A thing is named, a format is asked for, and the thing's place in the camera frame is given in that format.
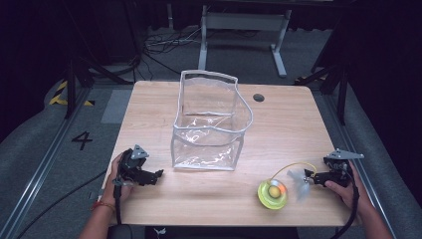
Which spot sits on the yellow-green round toy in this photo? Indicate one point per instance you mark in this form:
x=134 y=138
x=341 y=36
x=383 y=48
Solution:
x=270 y=197

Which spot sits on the person's right hand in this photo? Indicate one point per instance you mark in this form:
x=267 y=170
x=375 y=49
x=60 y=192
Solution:
x=353 y=194

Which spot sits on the black chair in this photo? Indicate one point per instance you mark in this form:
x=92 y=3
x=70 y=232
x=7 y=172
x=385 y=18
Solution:
x=120 y=232

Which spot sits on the clear plastic bag white trim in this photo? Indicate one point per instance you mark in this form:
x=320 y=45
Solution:
x=209 y=146

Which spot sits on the white metal desk frame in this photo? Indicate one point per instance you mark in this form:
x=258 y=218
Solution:
x=244 y=21

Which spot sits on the person's left hand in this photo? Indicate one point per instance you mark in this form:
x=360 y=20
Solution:
x=111 y=189

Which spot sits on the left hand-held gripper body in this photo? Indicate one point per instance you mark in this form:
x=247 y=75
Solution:
x=130 y=166

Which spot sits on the metal floor rail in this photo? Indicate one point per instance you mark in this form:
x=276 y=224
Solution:
x=36 y=181
x=356 y=146

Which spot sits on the black tripod stand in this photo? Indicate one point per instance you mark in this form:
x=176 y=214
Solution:
x=70 y=89
x=341 y=93

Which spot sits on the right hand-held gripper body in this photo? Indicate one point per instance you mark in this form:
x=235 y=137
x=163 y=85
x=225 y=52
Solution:
x=339 y=171

